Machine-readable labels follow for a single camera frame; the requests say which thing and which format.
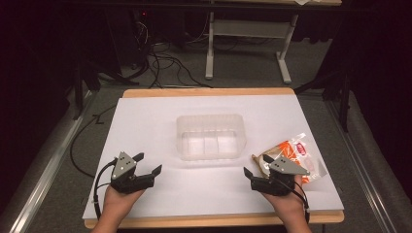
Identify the person's right hand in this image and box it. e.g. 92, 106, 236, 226
261, 175, 308, 218

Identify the black metal stand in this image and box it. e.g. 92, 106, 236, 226
293, 69, 354, 134

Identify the dark computer tower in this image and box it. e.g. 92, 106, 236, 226
105, 8, 154, 67

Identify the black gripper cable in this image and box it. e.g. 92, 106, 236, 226
279, 178, 311, 224
92, 157, 119, 221

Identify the white metal desk frame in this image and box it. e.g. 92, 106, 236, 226
204, 11, 300, 85

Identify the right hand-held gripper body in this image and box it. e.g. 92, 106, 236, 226
251, 156, 311, 197

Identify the white table cover sheet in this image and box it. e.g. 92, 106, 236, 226
82, 94, 345, 220

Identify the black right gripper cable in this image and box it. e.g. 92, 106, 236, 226
279, 178, 311, 224

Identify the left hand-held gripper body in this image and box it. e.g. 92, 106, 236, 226
110, 150, 155, 195

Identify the clear plastic container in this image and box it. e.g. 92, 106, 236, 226
175, 113, 248, 161

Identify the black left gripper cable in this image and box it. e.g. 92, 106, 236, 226
92, 157, 119, 221

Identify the tangle of black floor cables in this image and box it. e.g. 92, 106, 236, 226
129, 18, 215, 89

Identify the aluminium floor rail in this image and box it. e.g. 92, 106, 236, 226
0, 90, 97, 233
325, 98, 412, 233

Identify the black tripod stand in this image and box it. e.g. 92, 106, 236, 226
71, 57, 141, 121

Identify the orange and clear snack packet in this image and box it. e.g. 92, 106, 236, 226
251, 132, 328, 185

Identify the person's left hand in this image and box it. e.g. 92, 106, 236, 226
102, 185, 146, 214

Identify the black floor cable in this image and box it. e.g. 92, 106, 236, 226
69, 104, 119, 180

